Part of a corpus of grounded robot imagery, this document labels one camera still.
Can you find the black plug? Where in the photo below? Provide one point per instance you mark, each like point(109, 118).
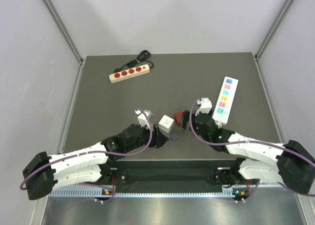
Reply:
point(174, 137)

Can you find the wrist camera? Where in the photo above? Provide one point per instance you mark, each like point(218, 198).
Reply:
point(205, 106)
point(142, 119)

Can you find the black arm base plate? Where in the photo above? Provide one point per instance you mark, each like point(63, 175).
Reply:
point(215, 164)

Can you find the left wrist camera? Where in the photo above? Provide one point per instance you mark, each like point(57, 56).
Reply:
point(142, 119)

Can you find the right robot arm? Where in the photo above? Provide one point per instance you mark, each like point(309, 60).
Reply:
point(289, 164)

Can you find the white power strip coloured sockets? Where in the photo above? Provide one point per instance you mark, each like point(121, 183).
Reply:
point(225, 100)

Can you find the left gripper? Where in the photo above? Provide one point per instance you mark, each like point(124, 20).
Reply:
point(159, 139)

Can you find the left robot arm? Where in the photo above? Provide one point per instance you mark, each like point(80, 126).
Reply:
point(92, 165)

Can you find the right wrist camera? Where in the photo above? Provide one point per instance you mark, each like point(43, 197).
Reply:
point(205, 106)

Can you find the beige power strip red sockets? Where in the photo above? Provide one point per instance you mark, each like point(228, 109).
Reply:
point(130, 73)

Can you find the red patterned plug adapter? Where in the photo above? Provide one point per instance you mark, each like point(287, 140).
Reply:
point(178, 117)

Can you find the slotted grey cable duct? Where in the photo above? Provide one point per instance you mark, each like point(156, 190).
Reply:
point(100, 192)

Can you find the white cube socket adapter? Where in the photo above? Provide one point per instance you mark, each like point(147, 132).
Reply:
point(166, 124)

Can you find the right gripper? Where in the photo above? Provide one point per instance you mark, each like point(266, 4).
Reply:
point(185, 119)

